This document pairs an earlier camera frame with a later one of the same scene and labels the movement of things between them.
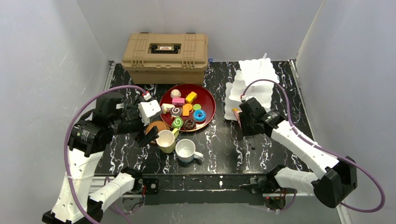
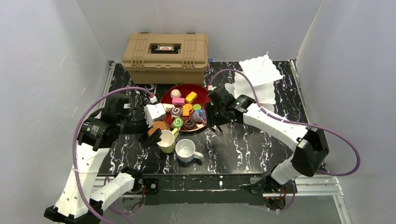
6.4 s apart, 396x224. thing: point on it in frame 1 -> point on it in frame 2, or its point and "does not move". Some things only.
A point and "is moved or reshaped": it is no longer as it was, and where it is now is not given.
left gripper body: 141,124 does not move
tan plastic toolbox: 166,59 does not move
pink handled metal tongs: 237,117 is moved or reshaped
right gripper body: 243,120 -> 211,118
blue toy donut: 199,115 does not move
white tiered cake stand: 256,78 does not move
